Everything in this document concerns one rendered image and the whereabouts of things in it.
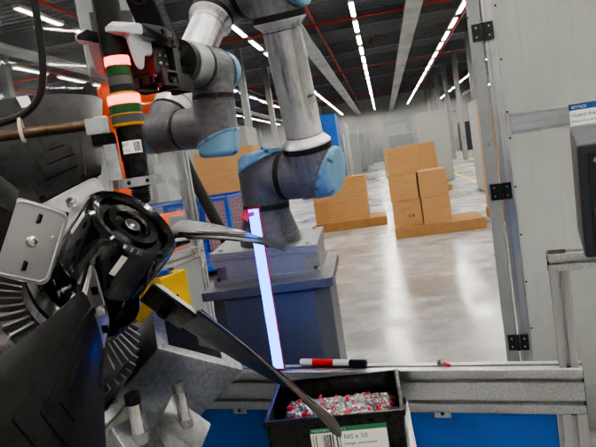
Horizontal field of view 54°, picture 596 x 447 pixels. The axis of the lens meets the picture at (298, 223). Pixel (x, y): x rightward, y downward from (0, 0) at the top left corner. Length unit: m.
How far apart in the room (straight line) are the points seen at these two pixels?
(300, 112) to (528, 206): 1.38
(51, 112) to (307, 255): 0.68
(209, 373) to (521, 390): 0.54
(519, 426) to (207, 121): 0.77
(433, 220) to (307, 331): 6.95
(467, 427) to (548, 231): 1.45
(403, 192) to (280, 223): 6.82
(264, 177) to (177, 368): 0.63
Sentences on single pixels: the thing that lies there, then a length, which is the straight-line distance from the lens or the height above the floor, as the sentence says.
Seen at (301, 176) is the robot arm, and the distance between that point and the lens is 1.34.
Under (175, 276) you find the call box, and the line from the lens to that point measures 1.28.
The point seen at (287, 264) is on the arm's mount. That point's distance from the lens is 1.39.
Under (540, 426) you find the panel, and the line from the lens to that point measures 1.16.
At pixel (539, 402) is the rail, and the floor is 0.80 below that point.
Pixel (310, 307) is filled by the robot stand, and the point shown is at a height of 0.93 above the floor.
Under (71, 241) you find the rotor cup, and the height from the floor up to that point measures 1.22.
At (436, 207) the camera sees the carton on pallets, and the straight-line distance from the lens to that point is 8.24.
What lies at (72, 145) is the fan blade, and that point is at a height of 1.34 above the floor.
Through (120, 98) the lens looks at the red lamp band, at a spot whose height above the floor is 1.38.
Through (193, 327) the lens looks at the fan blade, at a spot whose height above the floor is 1.07.
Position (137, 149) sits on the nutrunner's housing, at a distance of 0.83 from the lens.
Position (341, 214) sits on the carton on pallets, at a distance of 9.95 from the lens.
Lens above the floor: 1.27
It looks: 6 degrees down
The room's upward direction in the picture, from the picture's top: 9 degrees counter-clockwise
